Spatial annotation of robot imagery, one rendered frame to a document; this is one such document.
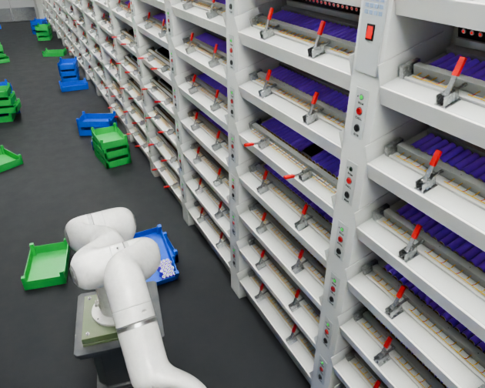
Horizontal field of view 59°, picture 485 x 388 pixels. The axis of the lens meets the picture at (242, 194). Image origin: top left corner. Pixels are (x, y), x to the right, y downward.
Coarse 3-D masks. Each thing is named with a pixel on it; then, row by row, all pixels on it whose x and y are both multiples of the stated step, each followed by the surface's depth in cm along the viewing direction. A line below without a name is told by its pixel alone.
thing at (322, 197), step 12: (240, 120) 166; (252, 120) 168; (264, 120) 171; (240, 132) 168; (252, 132) 166; (264, 156) 154; (276, 156) 150; (276, 168) 148; (288, 168) 143; (288, 180) 144; (300, 180) 136; (312, 180) 135; (312, 192) 130; (324, 192) 129; (324, 204) 126
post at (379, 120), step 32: (384, 32) 90; (416, 32) 93; (448, 32) 97; (352, 96) 104; (384, 128) 102; (352, 160) 110; (384, 192) 114; (352, 224) 116; (352, 256) 121; (320, 320) 144; (320, 352) 150; (320, 384) 156
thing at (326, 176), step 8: (256, 128) 163; (264, 136) 160; (272, 136) 156; (272, 144) 154; (280, 144) 150; (288, 152) 147; (296, 152) 144; (304, 160) 140; (304, 168) 138; (312, 168) 136; (320, 168) 134; (312, 176) 134; (320, 176) 133; (328, 176) 130; (336, 184) 126
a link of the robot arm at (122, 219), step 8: (112, 208) 150; (120, 208) 149; (96, 216) 145; (104, 216) 145; (112, 216) 146; (120, 216) 146; (128, 216) 148; (96, 224) 143; (104, 224) 144; (112, 224) 145; (120, 224) 146; (128, 224) 147; (120, 232) 146; (128, 232) 148
